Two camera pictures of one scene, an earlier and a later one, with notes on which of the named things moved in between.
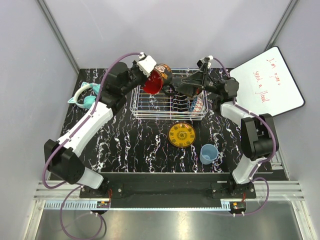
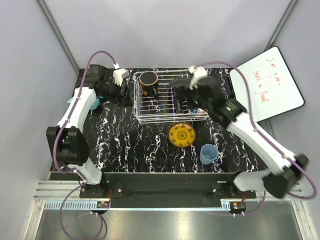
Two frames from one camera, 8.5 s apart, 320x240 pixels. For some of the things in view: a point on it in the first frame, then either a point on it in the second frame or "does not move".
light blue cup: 208,152 does not move
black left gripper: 135,67 → 124,100
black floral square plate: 177,80 does not move
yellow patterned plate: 181,135 does not move
